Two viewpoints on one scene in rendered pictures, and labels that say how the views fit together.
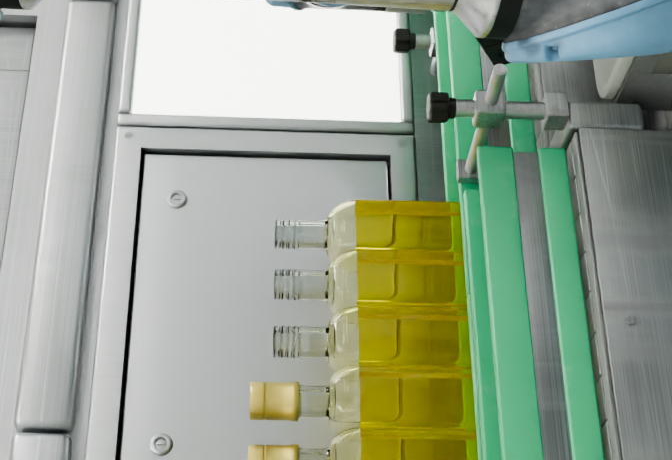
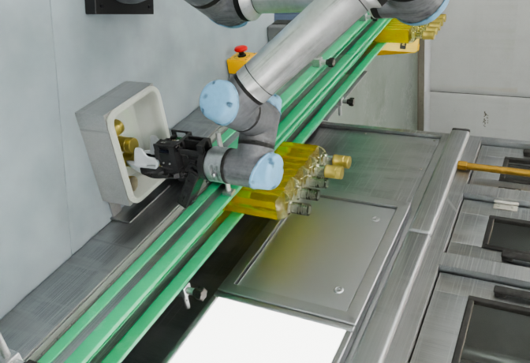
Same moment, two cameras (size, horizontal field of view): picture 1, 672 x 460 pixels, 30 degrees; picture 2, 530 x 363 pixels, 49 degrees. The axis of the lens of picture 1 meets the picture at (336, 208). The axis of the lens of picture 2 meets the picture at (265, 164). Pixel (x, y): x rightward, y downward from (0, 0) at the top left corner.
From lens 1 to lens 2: 172 cm
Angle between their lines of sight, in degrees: 86
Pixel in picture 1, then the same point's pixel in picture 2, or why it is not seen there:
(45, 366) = (413, 247)
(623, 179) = (198, 133)
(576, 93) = (169, 200)
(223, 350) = (341, 238)
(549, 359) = not seen: hidden behind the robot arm
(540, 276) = not seen: hidden behind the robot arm
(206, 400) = (354, 226)
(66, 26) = not seen: outside the picture
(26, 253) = (416, 296)
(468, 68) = (198, 223)
